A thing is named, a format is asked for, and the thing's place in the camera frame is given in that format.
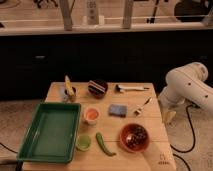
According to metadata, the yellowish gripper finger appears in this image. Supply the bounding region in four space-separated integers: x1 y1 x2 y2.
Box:
164 111 176 124

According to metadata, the blue sponge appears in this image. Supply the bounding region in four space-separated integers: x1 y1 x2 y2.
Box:
108 104 127 117

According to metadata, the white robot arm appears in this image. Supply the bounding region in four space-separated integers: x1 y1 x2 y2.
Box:
158 62 213 123

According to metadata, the green plastic tray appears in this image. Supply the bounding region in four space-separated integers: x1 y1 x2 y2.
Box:
17 102 81 163

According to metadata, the red bowl with beans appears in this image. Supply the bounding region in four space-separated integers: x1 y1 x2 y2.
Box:
118 123 150 153

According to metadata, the green chili pepper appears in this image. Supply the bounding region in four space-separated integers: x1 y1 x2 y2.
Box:
96 132 116 157

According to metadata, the dark striped bowl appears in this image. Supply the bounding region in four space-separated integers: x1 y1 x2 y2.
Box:
88 79 108 98

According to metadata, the orange small cup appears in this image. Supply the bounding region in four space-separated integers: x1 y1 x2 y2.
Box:
83 107 100 125

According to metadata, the green small cup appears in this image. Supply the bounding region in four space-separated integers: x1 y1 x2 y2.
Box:
76 135 91 151

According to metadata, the yellow banana in cup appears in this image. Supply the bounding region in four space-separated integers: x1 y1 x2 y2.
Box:
65 76 76 102

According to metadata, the black floor cable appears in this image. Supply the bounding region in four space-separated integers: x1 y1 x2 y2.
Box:
169 103 197 171

